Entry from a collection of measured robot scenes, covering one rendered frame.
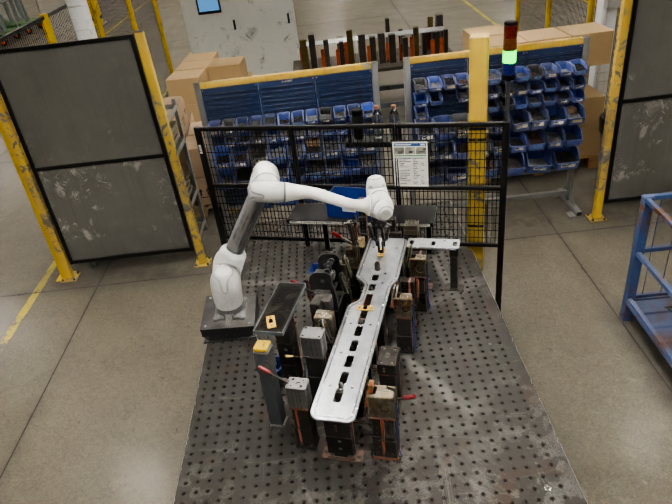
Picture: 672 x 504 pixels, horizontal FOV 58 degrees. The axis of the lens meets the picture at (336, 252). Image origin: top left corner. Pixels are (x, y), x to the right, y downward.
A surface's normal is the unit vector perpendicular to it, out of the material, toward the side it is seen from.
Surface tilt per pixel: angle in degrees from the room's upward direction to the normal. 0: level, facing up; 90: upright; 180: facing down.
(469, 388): 0
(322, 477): 0
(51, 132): 91
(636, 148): 90
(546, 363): 0
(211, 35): 90
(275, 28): 90
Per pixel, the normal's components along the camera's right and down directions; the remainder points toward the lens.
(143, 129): 0.06, 0.54
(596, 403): -0.11, -0.84
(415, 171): -0.23, 0.54
